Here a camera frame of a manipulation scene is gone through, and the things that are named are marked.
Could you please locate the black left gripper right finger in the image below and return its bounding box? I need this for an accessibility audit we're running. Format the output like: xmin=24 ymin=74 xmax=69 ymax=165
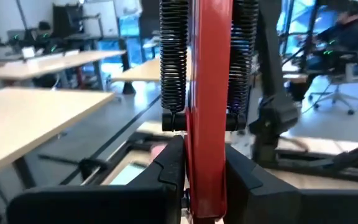
xmin=223 ymin=144 xmax=358 ymax=224

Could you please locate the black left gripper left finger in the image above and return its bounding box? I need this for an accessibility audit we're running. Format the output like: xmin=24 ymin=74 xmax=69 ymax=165
xmin=6 ymin=135 xmax=187 ymax=224

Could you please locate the red desk lamp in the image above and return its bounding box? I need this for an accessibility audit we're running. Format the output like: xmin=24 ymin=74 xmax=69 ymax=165
xmin=158 ymin=0 xmax=260 ymax=224

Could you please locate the blue sticky note pad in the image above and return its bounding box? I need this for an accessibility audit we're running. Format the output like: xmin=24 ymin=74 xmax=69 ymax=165
xmin=108 ymin=161 xmax=149 ymax=186

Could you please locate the pink eraser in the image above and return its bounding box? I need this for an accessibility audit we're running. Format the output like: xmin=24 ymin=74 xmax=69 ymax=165
xmin=150 ymin=143 xmax=168 ymax=161

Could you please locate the large light wooden desk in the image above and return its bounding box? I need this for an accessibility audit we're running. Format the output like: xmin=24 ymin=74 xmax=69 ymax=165
xmin=0 ymin=87 xmax=116 ymax=224

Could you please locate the grey office chair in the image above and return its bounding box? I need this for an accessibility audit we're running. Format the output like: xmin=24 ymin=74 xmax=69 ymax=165
xmin=307 ymin=21 xmax=358 ymax=116

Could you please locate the person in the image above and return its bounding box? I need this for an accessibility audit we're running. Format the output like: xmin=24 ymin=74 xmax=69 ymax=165
xmin=287 ymin=0 xmax=358 ymax=104

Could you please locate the white board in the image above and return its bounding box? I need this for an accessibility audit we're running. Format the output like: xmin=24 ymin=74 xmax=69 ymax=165
xmin=82 ymin=0 xmax=119 ymax=39

